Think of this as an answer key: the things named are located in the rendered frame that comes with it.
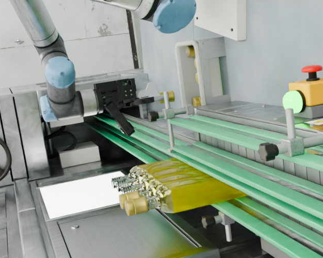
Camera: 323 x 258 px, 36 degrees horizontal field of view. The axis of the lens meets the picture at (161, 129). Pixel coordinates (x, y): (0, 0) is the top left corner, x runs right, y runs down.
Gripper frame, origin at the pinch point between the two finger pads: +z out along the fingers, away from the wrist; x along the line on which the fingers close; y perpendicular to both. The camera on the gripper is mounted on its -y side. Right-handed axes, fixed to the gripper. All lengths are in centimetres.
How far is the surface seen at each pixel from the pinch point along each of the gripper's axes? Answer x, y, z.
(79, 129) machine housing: 141, -21, -6
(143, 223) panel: -16.2, -31.3, -15.5
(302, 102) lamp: -59, -1, 8
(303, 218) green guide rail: -76, -16, -5
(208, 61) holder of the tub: -11.2, 9.0, 11.5
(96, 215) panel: -0.9, -30.8, -25.2
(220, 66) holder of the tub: -11.2, 7.1, 14.9
